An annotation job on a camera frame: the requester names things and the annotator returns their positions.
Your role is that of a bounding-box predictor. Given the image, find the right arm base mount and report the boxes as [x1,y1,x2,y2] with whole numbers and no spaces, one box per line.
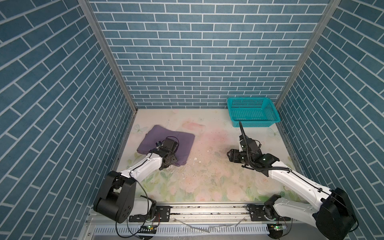
[246,204,291,223]

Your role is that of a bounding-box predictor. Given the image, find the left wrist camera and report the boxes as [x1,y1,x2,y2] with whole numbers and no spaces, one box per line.
[160,138,179,153]

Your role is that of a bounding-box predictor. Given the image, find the purple trousers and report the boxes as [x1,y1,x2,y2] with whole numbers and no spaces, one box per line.
[137,125,195,170]

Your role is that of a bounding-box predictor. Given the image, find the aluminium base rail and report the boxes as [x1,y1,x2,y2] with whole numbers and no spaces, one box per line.
[77,202,343,240]

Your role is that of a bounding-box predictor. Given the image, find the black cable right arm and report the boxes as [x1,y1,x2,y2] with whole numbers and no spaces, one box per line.
[238,120,292,173]

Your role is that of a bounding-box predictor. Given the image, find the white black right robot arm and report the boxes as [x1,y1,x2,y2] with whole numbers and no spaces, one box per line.
[227,134,359,240]

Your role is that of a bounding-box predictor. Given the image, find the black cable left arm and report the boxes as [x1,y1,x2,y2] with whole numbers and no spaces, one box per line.
[115,176,151,239]

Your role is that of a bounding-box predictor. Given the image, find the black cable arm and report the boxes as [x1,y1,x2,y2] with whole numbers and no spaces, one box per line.
[115,176,151,239]
[238,120,292,173]

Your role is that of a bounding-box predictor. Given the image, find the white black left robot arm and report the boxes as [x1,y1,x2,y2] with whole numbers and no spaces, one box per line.
[93,148,177,224]

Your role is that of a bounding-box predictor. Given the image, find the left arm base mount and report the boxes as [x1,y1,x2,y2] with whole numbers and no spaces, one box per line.
[129,206,171,223]

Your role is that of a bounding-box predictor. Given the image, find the teal plastic basket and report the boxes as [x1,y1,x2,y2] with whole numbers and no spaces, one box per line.
[227,98,281,128]

